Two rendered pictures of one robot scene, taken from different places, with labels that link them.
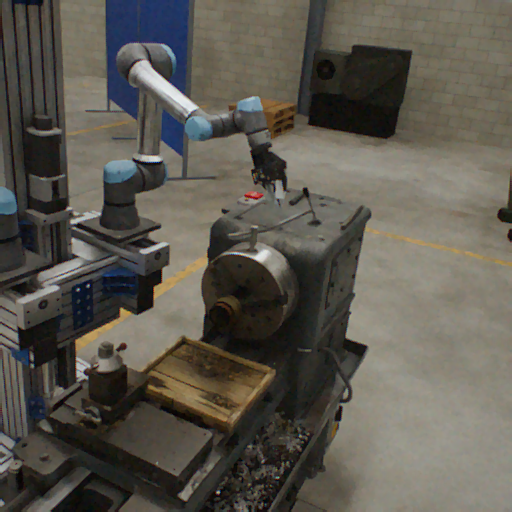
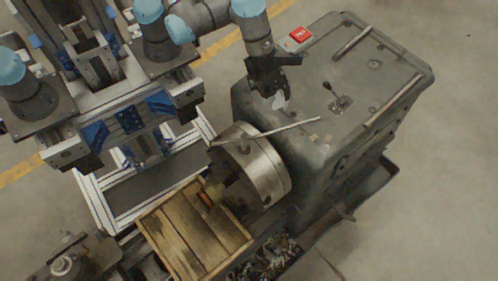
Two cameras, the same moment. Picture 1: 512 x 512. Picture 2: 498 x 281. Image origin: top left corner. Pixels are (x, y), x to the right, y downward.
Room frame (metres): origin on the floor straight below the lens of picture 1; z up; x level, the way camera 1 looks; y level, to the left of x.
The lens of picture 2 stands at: (1.18, -0.27, 2.29)
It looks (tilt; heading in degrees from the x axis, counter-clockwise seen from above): 61 degrees down; 28
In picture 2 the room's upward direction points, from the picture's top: 2 degrees counter-clockwise
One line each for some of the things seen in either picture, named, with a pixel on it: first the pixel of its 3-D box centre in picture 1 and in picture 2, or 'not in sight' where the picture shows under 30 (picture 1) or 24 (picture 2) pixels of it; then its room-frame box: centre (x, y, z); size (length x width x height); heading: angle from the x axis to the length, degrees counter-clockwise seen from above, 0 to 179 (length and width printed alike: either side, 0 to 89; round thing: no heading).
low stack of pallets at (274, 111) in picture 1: (262, 117); not in sight; (9.84, 0.08, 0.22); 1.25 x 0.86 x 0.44; 159
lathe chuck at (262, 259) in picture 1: (247, 292); (244, 169); (1.66, 0.01, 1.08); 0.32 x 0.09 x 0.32; 65
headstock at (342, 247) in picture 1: (289, 257); (322, 108); (2.04, -0.15, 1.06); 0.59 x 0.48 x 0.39; 155
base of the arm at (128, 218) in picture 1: (119, 210); (160, 39); (1.96, 0.52, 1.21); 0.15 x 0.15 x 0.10
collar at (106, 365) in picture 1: (106, 358); (64, 267); (1.14, 0.33, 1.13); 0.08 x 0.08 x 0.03
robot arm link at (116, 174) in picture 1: (121, 180); (154, 14); (1.97, 0.51, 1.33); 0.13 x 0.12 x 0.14; 147
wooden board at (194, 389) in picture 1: (203, 379); (194, 230); (1.43, 0.11, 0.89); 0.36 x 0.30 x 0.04; 65
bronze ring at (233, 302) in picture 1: (226, 310); (212, 194); (1.53, 0.07, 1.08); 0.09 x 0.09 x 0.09; 66
